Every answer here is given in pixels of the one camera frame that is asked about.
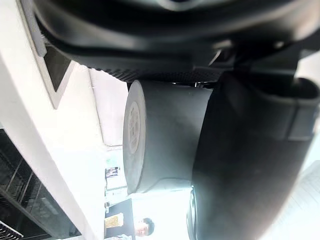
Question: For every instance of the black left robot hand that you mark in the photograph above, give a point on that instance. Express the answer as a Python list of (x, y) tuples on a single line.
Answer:
[(175, 37)]

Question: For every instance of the grey cup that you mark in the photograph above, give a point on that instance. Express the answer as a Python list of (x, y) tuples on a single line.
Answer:
[(170, 135)]

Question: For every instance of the black counter panel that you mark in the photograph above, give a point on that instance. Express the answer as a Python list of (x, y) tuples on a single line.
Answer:
[(122, 208)]

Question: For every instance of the black glass-front cabinet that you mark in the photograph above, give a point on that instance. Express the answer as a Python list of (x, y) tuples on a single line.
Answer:
[(22, 185)]

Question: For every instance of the small wall poster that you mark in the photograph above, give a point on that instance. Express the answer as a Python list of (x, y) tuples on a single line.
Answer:
[(111, 172)]

